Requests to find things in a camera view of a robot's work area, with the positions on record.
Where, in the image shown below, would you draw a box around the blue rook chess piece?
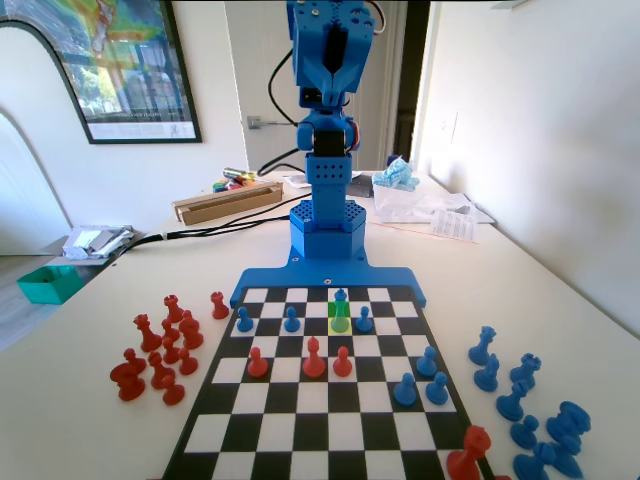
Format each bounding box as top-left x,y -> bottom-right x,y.
509,353 -> 543,391

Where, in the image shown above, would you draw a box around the printed paper sheet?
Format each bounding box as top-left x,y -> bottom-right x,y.
428,208 -> 482,245

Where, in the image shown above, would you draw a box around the long cardboard box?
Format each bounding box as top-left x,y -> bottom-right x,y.
171,180 -> 285,227

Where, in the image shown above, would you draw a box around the clear plastic bag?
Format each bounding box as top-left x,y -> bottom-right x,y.
372,182 -> 436,224

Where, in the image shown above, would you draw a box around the thin orange stick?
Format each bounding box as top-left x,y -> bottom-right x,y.
372,221 -> 434,237

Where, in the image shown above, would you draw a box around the black framed poster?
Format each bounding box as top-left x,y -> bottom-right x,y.
0,0 -> 204,146

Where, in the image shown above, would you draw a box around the red rook chess piece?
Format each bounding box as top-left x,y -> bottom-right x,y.
163,294 -> 185,325
210,291 -> 231,321

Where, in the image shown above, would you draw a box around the red white servo wire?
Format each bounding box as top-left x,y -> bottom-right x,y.
370,0 -> 390,36

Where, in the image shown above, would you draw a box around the red piece board corner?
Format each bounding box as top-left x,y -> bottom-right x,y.
446,424 -> 492,480

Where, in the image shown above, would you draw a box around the black power cable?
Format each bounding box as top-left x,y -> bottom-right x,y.
119,214 -> 294,251
119,193 -> 314,251

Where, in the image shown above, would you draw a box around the blue crumpled wrapper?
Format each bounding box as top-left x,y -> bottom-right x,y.
372,156 -> 421,193

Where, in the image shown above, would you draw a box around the grey paper pile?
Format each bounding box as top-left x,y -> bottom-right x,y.
60,224 -> 136,261

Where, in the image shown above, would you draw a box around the white paper sheets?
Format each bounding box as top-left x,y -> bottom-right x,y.
419,192 -> 497,226

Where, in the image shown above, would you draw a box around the colourful marker set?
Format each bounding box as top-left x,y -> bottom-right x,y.
212,174 -> 261,194

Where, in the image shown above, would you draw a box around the blue queen chess piece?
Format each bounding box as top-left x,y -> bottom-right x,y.
468,325 -> 499,366

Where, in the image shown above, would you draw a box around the silver door handle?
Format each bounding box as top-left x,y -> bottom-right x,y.
246,114 -> 299,130

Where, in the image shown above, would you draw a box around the blue pawn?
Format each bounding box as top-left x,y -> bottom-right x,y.
331,287 -> 351,335

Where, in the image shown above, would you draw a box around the green plastic bin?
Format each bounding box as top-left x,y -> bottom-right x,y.
16,264 -> 84,306

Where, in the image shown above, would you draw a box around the red queen chess piece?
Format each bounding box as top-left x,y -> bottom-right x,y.
133,313 -> 163,353

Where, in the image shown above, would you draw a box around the black white chessboard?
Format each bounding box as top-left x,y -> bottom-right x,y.
160,285 -> 497,480

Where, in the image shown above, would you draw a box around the black looped cable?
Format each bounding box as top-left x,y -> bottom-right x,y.
256,47 -> 309,177

